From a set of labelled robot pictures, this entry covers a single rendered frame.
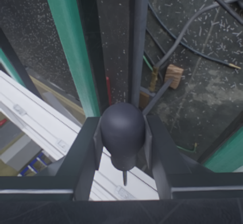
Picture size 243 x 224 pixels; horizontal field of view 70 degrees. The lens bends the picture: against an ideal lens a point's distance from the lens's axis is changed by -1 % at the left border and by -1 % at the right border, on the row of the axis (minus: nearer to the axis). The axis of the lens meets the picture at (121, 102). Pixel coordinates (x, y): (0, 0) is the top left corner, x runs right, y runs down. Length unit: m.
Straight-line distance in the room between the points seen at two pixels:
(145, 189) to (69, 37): 0.33
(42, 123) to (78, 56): 0.33
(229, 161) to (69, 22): 0.22
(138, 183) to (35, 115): 0.33
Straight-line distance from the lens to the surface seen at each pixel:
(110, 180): 0.43
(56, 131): 0.50
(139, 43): 0.58
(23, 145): 9.78
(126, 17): 0.53
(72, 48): 0.23
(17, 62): 0.60
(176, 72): 1.27
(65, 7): 0.20
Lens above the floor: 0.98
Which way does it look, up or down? 29 degrees down
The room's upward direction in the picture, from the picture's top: 138 degrees counter-clockwise
